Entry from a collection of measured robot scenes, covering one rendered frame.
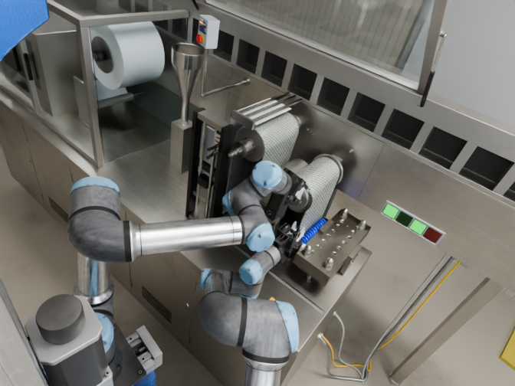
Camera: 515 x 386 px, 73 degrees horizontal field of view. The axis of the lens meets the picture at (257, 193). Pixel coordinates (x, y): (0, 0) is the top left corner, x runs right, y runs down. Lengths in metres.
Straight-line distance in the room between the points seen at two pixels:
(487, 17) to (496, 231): 1.84
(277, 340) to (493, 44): 2.56
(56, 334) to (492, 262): 1.41
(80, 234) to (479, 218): 1.28
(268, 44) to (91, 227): 1.10
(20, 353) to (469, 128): 1.30
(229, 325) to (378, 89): 0.98
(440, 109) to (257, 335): 0.95
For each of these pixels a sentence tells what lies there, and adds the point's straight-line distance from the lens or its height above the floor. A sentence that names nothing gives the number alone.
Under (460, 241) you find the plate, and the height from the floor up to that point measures 1.22.
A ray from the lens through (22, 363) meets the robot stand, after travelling 0.41.
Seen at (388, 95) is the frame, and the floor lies 1.61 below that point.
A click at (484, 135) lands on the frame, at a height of 1.62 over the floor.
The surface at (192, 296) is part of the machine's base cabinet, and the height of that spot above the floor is 0.63.
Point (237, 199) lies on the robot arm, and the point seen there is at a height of 1.42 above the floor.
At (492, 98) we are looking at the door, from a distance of 3.03.
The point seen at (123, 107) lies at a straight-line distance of 1.86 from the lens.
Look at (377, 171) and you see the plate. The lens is 1.51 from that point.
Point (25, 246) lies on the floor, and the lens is 2.86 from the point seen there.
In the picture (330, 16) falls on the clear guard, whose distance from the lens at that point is 1.31.
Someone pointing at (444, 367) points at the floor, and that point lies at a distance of 2.81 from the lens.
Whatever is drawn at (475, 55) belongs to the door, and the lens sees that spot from 3.04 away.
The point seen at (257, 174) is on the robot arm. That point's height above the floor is 1.50.
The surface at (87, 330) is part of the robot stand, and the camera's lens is 0.61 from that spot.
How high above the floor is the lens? 2.05
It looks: 39 degrees down
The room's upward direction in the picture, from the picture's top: 14 degrees clockwise
